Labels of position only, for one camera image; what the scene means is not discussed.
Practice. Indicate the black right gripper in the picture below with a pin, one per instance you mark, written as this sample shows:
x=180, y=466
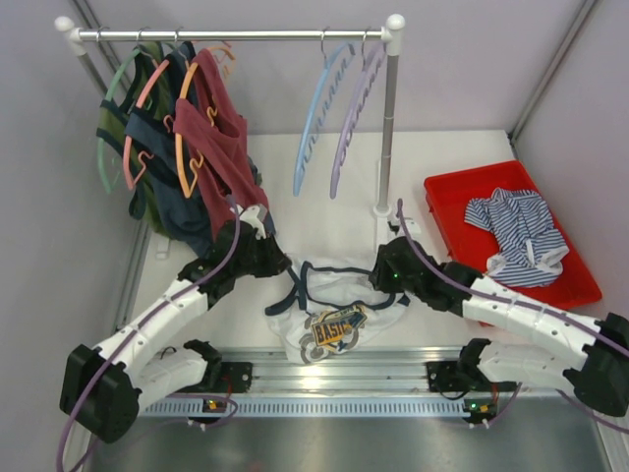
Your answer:
x=379, y=275

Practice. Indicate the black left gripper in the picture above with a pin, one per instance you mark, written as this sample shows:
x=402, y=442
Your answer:
x=276, y=262

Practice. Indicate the white printed tank top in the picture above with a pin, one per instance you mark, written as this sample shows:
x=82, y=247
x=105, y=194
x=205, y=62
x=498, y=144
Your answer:
x=331, y=309

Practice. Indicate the light blue hanger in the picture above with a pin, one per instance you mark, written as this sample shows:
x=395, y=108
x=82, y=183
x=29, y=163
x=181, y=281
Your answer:
x=335, y=67

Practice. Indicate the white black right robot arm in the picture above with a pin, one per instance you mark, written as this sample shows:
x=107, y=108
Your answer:
x=585, y=356

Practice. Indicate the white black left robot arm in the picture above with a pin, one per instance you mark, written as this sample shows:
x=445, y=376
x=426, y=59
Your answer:
x=107, y=386

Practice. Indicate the orange hanger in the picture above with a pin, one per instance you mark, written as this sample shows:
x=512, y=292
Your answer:
x=182, y=155

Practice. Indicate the maroon tank top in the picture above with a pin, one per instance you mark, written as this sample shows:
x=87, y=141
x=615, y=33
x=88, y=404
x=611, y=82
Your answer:
x=216, y=138

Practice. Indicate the navy blue tank top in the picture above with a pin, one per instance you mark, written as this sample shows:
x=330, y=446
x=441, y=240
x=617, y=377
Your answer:
x=185, y=220

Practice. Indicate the pink hanger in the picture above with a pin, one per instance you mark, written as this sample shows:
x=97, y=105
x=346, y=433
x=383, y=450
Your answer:
x=131, y=178

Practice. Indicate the green hanger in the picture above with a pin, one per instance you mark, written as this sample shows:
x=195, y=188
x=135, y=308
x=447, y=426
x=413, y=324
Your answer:
x=113, y=118

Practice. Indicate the lilac purple hanger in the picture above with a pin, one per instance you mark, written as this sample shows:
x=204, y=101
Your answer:
x=362, y=90

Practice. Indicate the olive green tank top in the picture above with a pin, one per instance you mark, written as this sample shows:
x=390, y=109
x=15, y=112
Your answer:
x=143, y=205

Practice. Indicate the red plastic tray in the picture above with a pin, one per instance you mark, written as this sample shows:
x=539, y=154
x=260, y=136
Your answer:
x=447, y=197

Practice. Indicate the blue white striped garment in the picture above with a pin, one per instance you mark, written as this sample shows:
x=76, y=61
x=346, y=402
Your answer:
x=530, y=247

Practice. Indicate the metal clothes rack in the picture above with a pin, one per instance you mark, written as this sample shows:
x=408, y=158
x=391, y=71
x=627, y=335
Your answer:
x=391, y=34

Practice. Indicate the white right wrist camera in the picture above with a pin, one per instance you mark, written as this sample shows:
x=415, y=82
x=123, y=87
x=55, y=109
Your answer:
x=398, y=228

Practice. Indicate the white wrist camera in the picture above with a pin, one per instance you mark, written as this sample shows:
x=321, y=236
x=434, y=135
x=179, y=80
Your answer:
x=398, y=228
x=257, y=217

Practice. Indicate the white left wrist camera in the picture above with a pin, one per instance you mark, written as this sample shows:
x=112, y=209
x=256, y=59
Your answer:
x=257, y=217

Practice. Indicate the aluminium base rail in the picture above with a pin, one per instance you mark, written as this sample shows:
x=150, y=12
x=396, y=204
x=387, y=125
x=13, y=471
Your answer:
x=334, y=369

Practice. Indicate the perforated light blue cable duct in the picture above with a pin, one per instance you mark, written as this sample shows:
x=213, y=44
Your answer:
x=328, y=407

